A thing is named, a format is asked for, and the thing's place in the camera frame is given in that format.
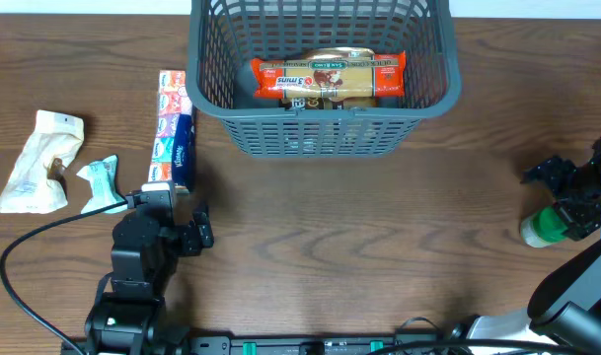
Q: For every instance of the small teal packet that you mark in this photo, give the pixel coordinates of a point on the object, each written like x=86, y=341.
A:
x=101, y=177

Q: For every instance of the Kleenex pocket tissue multipack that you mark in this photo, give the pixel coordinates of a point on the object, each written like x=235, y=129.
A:
x=172, y=151

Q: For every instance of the beige paper pouch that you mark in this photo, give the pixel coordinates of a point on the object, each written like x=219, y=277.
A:
x=29, y=189

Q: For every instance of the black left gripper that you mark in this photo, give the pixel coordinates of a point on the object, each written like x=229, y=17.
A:
x=191, y=241

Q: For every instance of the orange San Remo spaghetti pack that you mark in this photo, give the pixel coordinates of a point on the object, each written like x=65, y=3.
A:
x=381, y=75

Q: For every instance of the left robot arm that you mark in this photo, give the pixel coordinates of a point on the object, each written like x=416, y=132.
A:
x=129, y=313

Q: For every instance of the grey plastic lattice basket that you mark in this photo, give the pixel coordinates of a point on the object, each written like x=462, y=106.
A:
x=225, y=36

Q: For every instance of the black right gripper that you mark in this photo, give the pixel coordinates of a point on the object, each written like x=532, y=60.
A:
x=582, y=222

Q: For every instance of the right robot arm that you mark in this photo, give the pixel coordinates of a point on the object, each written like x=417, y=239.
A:
x=565, y=309

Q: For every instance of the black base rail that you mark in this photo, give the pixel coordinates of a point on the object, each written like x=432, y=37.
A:
x=337, y=345

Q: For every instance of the green capped small bottle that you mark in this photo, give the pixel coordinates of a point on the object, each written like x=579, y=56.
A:
x=543, y=228

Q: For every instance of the Nescafe Gold coffee bag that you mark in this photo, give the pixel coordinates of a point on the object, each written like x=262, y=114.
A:
x=332, y=103

